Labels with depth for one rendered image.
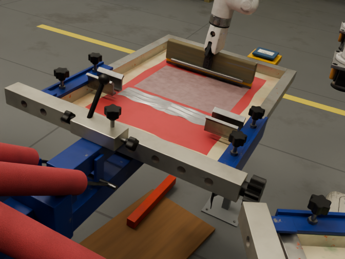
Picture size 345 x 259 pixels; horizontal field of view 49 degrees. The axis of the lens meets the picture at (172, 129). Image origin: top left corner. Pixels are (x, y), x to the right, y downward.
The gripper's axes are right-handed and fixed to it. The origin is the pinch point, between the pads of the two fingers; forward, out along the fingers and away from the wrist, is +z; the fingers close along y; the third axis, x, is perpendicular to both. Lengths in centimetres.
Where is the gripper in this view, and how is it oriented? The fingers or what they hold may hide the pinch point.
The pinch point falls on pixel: (209, 61)
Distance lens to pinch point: 146.6
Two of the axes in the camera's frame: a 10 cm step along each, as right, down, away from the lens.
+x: -8.7, -4.0, 2.9
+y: 4.6, -4.5, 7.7
